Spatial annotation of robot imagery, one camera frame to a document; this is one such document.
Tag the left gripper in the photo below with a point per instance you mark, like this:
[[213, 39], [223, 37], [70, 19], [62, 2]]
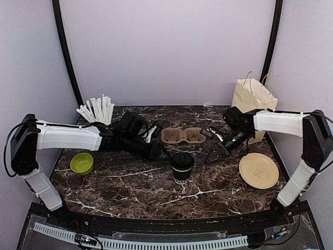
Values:
[[155, 157]]

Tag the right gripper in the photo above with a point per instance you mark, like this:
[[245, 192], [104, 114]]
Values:
[[222, 151]]

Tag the brown cardboard cup carrier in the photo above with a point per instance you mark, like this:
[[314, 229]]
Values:
[[178, 135]]

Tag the black paper coffee cup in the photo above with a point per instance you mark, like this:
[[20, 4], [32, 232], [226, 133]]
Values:
[[181, 172]]

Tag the black coffee cup lid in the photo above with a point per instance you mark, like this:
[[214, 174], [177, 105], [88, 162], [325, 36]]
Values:
[[182, 161]]

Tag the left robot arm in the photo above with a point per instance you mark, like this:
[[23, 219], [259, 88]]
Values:
[[130, 134]]

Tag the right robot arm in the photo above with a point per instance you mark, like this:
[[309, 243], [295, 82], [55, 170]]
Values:
[[312, 127]]

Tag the beige plate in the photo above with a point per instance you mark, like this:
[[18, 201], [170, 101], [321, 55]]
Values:
[[259, 171]]

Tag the beige paper bag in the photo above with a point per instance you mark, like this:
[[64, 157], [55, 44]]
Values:
[[250, 94]]

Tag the white cup of straws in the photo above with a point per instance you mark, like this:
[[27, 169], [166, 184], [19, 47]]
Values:
[[97, 110]]

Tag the green bowl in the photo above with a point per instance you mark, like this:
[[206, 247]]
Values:
[[82, 164]]

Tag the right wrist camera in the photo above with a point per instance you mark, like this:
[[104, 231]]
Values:
[[214, 133]]

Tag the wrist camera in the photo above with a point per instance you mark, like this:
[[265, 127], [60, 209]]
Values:
[[152, 133], [214, 133]]

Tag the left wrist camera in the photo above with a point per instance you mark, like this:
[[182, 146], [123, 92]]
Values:
[[152, 133]]

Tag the black front rail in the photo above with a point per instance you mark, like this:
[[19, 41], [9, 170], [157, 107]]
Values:
[[105, 225]]

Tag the white cable duct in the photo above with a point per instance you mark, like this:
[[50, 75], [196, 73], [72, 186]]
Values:
[[141, 241]]

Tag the right black frame post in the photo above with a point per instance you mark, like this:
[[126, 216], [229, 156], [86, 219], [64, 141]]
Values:
[[272, 40]]

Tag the black frame post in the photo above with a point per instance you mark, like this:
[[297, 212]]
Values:
[[272, 40], [65, 51]]

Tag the left black frame post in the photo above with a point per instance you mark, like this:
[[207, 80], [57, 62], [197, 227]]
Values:
[[65, 51]]

